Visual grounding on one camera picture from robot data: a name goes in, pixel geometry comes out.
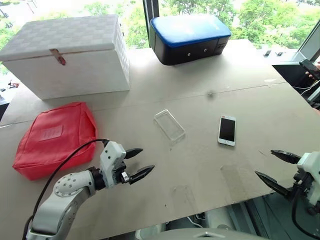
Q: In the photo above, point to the dark window frame post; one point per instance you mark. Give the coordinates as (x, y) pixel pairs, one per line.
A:
(151, 8)

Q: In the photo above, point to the white woven lidded box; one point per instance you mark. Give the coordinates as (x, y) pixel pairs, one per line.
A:
(75, 57)

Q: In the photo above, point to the small red object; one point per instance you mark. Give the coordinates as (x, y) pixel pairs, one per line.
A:
(13, 84)

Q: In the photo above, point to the blue and black case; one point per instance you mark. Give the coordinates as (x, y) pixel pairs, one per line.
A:
(185, 37)

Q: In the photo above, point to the clear phone case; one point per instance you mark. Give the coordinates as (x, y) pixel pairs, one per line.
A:
(180, 133)

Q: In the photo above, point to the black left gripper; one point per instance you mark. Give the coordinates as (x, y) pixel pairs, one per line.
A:
(117, 175)

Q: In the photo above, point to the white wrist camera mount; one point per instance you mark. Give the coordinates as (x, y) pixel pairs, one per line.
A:
(312, 162)
(111, 155)

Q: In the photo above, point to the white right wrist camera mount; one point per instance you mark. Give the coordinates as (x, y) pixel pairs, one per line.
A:
(312, 162)

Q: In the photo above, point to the white smartphone with black screen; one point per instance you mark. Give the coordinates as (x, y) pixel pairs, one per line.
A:
(227, 129)

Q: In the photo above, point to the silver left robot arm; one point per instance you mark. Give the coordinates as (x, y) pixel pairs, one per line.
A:
(65, 200)

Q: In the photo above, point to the bystander's bare hand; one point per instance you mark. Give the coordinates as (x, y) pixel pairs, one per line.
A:
(317, 72)

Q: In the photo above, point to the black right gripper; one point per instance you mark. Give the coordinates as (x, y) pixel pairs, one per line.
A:
(302, 182)

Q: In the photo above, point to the red fabric pouch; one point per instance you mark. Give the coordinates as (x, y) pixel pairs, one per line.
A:
(55, 140)

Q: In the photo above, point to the small black sill object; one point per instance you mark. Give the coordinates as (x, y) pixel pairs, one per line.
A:
(278, 53)
(267, 53)

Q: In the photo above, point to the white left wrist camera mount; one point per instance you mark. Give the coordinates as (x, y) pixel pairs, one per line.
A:
(111, 155)

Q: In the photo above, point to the grey slanted window frame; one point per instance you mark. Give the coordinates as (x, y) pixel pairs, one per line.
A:
(308, 42)

